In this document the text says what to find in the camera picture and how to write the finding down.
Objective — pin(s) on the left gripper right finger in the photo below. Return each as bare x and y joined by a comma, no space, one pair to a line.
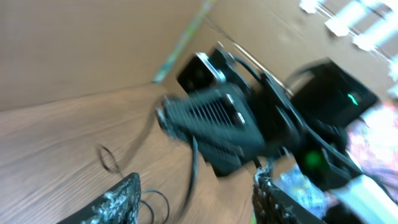
273,206

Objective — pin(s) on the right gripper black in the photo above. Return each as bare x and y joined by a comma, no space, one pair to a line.
230,126

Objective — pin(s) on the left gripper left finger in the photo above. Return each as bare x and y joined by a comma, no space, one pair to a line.
118,205

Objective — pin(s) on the black cable silver plugs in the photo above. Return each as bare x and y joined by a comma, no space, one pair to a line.
154,207

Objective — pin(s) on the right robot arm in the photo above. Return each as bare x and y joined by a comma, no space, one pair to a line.
328,103

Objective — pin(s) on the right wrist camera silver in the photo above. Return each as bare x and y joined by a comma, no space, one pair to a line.
203,71

